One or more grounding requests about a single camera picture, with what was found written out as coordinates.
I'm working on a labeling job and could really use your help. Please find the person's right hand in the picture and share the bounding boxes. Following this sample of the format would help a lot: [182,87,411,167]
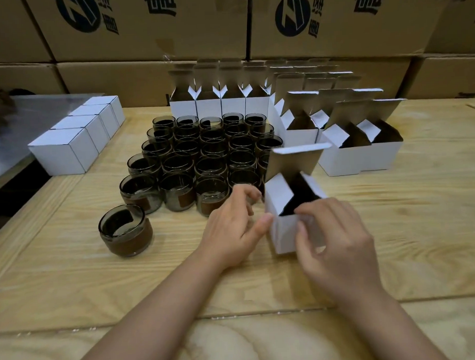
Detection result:
[293,195,385,306]

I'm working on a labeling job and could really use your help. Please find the person's left hand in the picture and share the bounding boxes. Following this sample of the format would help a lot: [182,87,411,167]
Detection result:
[194,183,276,272]

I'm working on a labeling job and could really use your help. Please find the single white carton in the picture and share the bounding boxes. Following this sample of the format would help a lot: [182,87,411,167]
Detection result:
[261,142,338,256]

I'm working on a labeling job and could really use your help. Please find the person's right forearm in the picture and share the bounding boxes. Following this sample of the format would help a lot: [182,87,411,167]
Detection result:
[334,280,452,360]

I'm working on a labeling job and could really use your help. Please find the person's left forearm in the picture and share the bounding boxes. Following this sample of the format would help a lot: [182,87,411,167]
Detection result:
[59,261,239,360]

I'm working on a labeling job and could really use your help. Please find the cluster of smoked glass jars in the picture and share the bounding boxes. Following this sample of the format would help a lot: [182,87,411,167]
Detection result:
[116,110,287,221]

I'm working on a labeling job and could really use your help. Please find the rows of open white boxes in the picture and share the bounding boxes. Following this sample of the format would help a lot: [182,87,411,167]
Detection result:
[167,52,411,184]

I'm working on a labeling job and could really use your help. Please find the lone brown-banded glass jar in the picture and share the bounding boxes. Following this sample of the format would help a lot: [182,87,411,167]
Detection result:
[97,203,154,258]

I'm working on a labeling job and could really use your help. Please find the closed white box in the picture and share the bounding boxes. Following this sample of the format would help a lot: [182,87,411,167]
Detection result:
[69,103,121,141]
[27,127,100,177]
[82,95,126,129]
[50,114,111,156]

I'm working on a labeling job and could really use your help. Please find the stack of brown cardboard cartons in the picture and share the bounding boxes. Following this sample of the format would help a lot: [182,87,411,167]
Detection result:
[0,0,475,120]

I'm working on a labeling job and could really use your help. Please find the grey metal table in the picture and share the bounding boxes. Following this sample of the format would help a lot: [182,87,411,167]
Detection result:
[0,92,110,198]

